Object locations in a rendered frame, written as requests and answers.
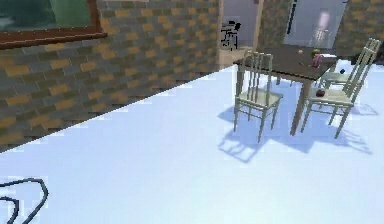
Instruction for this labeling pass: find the grey fridge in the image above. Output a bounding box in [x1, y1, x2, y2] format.
[283, 0, 350, 50]

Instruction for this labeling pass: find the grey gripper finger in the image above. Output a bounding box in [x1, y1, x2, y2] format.
[0, 196, 20, 224]
[0, 177, 50, 224]

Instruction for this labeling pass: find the brown framed window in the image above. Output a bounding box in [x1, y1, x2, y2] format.
[0, 0, 108, 51]

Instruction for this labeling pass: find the pink bottle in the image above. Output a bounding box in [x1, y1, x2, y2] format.
[311, 53, 324, 69]

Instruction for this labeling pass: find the dark brown dining table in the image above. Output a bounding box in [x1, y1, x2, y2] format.
[233, 44, 340, 137]

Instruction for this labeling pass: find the black chair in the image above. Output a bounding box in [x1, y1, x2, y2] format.
[220, 20, 242, 52]

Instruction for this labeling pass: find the black fridge handle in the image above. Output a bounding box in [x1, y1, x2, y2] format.
[288, 0, 298, 26]

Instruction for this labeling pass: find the pale green wooden chair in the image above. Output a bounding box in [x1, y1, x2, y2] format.
[299, 37, 383, 140]
[232, 49, 284, 145]
[317, 59, 354, 90]

